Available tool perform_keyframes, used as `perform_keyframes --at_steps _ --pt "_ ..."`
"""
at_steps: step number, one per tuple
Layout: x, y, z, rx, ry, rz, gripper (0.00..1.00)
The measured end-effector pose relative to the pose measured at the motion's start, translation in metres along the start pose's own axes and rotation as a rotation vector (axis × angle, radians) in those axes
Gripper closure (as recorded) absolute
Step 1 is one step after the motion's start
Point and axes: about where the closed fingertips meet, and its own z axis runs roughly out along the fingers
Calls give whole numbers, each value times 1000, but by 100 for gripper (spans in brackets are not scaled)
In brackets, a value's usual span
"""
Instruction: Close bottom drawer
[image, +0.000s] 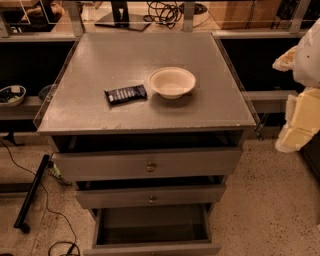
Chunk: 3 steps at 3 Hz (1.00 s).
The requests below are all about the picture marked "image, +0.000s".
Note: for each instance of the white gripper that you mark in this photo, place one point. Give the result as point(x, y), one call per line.
point(310, 65)

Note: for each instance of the grey bottom drawer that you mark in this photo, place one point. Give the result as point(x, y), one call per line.
point(170, 230)

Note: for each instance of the grey drawer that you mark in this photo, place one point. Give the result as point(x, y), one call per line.
point(117, 165)
point(152, 196)
point(170, 230)

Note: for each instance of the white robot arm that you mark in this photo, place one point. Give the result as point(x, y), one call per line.
point(310, 42)

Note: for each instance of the grey top drawer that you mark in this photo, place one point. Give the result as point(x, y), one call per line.
point(117, 165)

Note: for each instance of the grey middle drawer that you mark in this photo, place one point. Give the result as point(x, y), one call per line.
point(152, 196)

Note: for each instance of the grey drawer cabinet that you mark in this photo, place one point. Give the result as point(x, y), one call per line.
point(77, 118)

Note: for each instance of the grey shelf beam right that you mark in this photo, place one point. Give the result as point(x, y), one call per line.
point(269, 101)

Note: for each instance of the grey shelf beam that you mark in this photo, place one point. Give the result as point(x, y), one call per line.
point(269, 101)
point(24, 111)

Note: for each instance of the cardboard box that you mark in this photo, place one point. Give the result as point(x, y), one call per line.
point(244, 14)

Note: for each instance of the white paper bowl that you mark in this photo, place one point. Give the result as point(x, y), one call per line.
point(171, 82)

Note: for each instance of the dark snack bar wrapper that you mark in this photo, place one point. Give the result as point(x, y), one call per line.
point(126, 94)

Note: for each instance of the black monitor stand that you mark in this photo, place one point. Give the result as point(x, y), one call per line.
point(120, 18)

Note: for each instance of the grey shelf beam left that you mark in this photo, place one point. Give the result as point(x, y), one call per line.
point(24, 111)

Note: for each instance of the white bowl with items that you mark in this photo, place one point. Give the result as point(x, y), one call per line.
point(12, 95)

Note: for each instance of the black bar on floor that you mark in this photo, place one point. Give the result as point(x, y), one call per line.
point(20, 223)

